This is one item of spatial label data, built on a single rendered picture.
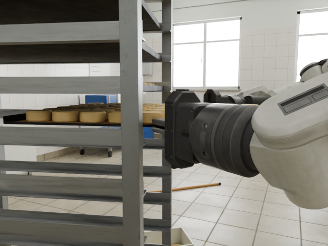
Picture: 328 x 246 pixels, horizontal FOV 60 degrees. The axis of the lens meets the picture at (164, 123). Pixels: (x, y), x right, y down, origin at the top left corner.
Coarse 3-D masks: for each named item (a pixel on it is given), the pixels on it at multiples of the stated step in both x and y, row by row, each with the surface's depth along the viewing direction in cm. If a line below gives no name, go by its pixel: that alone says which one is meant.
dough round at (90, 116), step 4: (80, 112) 55; (84, 112) 53; (88, 112) 53; (92, 112) 53; (96, 112) 53; (100, 112) 54; (104, 112) 55; (80, 116) 54; (84, 116) 53; (88, 116) 53; (92, 116) 53; (96, 116) 53; (100, 116) 53; (104, 116) 54; (80, 120) 54; (84, 120) 53; (88, 120) 53; (92, 120) 53; (96, 120) 53; (100, 120) 53; (104, 120) 54
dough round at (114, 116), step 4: (112, 112) 52; (116, 112) 52; (120, 112) 52; (108, 116) 53; (112, 116) 52; (116, 116) 52; (120, 116) 52; (108, 120) 54; (112, 120) 52; (116, 120) 52; (120, 120) 52
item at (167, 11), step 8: (168, 8) 86; (168, 16) 86; (168, 40) 87; (168, 48) 88; (168, 64) 88; (168, 72) 88; (168, 80) 89; (168, 184) 93; (168, 192) 93; (168, 208) 94; (168, 216) 94; (168, 232) 95; (168, 240) 95
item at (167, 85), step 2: (146, 82) 90; (148, 82) 89; (150, 82) 89; (152, 82) 89; (154, 82) 89; (156, 82) 89; (158, 82) 89; (160, 82) 89; (162, 82) 89; (164, 82) 89; (166, 82) 89; (168, 82) 89; (170, 82) 88; (156, 84) 89; (158, 84) 89; (160, 84) 89; (162, 84) 89; (164, 84) 89; (166, 84) 89; (168, 84) 89; (170, 84) 89; (164, 86) 89; (166, 86) 89; (168, 86) 89; (170, 86) 89; (164, 88) 89; (166, 88) 89; (168, 88) 89; (170, 88) 89; (164, 90) 89; (166, 90) 89; (168, 90) 89; (170, 90) 89
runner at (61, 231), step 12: (0, 228) 55; (12, 228) 54; (24, 228) 54; (36, 228) 54; (48, 228) 53; (60, 228) 53; (72, 228) 52; (84, 228) 52; (96, 228) 52; (108, 228) 51; (120, 228) 51; (84, 240) 52; (96, 240) 52; (108, 240) 52; (120, 240) 51; (144, 240) 52
